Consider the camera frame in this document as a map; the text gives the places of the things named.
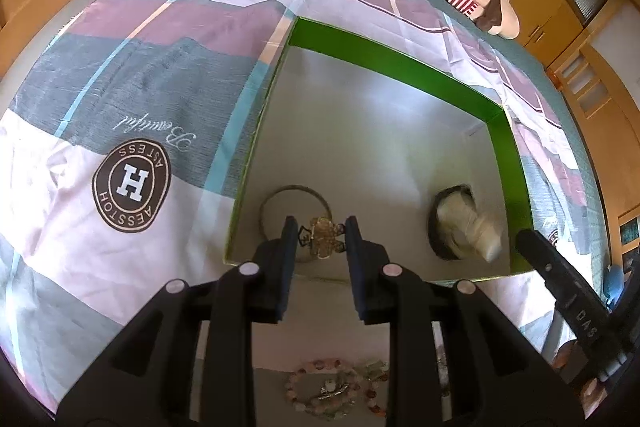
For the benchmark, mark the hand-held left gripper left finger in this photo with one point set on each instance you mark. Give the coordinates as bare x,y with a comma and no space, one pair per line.
288,287

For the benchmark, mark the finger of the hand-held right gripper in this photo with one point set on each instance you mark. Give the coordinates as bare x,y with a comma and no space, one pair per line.
542,262

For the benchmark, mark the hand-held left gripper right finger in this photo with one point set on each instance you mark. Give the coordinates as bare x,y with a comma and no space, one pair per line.
356,287

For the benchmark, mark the gold flower pendant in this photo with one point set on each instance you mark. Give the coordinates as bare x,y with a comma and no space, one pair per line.
322,237

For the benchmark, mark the cream and dark hair ornament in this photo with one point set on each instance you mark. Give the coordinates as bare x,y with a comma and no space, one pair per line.
465,227

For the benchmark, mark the green cardboard box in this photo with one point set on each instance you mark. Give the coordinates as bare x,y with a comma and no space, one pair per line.
400,62

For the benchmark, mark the person's right hand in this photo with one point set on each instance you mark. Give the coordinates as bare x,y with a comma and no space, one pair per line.
566,354

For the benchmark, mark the blue object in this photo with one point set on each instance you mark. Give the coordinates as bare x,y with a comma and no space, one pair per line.
614,284

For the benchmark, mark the slatted wooden bed board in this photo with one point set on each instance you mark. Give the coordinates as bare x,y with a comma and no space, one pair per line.
605,72

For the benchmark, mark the teal bed sheet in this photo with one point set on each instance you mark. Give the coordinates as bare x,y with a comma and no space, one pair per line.
525,57

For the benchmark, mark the printed patchwork quilt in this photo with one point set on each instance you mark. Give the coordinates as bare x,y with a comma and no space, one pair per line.
150,107

